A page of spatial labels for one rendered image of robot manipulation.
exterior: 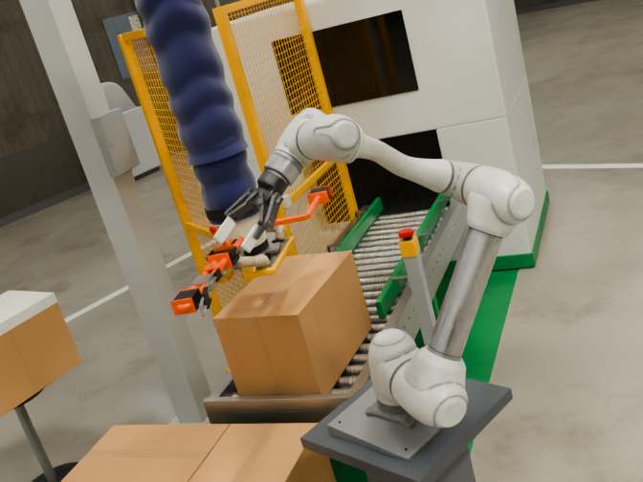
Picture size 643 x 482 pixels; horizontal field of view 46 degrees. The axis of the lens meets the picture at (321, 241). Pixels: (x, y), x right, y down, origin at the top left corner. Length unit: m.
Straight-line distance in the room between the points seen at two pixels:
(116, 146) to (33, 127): 8.00
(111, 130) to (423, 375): 2.21
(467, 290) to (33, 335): 2.38
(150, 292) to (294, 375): 1.22
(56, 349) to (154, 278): 0.59
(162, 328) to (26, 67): 8.15
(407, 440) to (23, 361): 2.13
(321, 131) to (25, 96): 10.14
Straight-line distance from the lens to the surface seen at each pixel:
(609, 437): 3.54
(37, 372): 3.95
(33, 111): 11.82
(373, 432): 2.42
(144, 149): 11.72
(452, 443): 2.35
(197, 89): 2.73
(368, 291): 4.00
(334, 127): 1.78
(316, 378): 3.04
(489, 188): 2.10
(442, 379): 2.17
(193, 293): 2.42
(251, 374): 3.18
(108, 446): 3.39
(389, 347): 2.31
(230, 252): 2.69
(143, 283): 4.03
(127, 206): 3.91
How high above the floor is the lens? 2.12
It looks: 19 degrees down
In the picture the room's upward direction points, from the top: 16 degrees counter-clockwise
